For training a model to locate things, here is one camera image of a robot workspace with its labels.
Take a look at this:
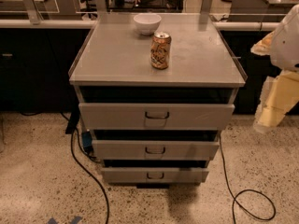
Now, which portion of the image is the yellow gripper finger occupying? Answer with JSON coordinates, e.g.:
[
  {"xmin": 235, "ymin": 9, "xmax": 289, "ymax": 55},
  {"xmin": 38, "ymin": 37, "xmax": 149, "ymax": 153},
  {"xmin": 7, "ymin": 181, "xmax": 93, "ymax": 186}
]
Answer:
[
  {"xmin": 250, "ymin": 32, "xmax": 274, "ymax": 56},
  {"xmin": 253, "ymin": 71, "xmax": 299, "ymax": 133}
]

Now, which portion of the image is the grey bottom drawer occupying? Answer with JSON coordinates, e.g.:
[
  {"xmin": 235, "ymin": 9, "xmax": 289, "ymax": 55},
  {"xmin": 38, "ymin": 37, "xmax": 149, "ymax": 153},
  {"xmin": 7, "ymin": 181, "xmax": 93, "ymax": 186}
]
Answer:
[{"xmin": 101, "ymin": 167, "xmax": 208, "ymax": 184}]

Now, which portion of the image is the grey drawer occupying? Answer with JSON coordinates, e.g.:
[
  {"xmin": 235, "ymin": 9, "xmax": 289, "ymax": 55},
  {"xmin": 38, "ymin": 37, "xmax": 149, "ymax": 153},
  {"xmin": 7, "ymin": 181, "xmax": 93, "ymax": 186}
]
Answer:
[
  {"xmin": 101, "ymin": 167, "xmax": 208, "ymax": 184},
  {"xmin": 78, "ymin": 103, "xmax": 235, "ymax": 131},
  {"xmin": 93, "ymin": 140, "xmax": 219, "ymax": 161}
]

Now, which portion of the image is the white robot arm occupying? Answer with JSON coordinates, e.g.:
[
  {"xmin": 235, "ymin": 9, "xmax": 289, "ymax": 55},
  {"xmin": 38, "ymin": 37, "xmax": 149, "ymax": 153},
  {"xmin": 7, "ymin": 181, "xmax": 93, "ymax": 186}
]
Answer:
[{"xmin": 250, "ymin": 5, "xmax": 299, "ymax": 133}]

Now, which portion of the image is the grey drawer cabinet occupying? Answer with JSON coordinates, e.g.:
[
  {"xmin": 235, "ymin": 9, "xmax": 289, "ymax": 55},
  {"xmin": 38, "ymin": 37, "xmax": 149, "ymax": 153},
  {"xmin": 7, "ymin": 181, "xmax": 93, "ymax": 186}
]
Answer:
[{"xmin": 70, "ymin": 13, "xmax": 246, "ymax": 185}]

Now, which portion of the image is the grey top drawer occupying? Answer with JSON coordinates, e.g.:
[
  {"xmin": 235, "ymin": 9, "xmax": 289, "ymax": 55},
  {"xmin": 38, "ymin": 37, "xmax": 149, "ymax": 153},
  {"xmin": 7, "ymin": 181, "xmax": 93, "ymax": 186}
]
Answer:
[{"xmin": 78, "ymin": 103, "xmax": 235, "ymax": 131}]

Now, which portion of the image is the grey middle drawer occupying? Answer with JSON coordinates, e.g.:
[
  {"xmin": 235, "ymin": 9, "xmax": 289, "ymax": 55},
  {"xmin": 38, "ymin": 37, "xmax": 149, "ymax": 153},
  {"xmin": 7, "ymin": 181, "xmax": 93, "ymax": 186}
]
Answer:
[{"xmin": 93, "ymin": 140, "xmax": 219, "ymax": 161}]

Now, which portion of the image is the orange soda can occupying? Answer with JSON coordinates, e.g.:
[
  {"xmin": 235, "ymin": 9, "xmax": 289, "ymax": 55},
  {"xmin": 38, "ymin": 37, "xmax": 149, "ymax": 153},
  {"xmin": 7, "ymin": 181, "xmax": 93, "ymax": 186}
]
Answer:
[{"xmin": 150, "ymin": 32, "xmax": 172, "ymax": 70}]

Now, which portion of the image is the white ceramic bowl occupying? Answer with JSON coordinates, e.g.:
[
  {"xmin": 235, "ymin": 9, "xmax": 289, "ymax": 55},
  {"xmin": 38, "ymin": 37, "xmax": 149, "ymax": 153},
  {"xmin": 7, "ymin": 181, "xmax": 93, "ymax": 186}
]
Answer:
[{"xmin": 134, "ymin": 13, "xmax": 162, "ymax": 35}]

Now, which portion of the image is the blue box behind cabinet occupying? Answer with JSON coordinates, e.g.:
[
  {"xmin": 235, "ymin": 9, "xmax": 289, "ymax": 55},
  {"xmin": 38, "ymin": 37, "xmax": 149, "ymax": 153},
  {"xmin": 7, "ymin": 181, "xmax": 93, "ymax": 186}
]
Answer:
[{"xmin": 81, "ymin": 132, "xmax": 93, "ymax": 153}]

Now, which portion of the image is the grey bracket post right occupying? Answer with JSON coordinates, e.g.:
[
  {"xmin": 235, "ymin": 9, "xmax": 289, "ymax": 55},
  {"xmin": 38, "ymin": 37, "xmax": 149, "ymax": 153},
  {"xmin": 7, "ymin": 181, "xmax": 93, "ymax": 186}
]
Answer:
[{"xmin": 200, "ymin": 0, "xmax": 213, "ymax": 14}]

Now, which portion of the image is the black cable right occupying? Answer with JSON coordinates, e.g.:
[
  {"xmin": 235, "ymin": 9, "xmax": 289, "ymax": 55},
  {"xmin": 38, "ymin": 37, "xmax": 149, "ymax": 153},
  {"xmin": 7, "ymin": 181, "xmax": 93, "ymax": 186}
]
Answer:
[{"xmin": 219, "ymin": 133, "xmax": 277, "ymax": 224}]

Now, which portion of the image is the grey bracket post left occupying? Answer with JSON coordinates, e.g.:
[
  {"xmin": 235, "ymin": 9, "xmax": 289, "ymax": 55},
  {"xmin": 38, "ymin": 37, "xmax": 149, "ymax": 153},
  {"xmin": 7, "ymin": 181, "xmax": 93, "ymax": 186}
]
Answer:
[{"xmin": 22, "ymin": 0, "xmax": 41, "ymax": 25}]

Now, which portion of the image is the white horizontal rail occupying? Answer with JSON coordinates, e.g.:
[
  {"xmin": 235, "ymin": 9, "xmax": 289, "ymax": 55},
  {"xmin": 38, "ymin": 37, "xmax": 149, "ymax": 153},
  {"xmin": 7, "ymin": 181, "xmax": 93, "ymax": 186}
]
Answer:
[{"xmin": 0, "ymin": 20, "xmax": 278, "ymax": 31}]

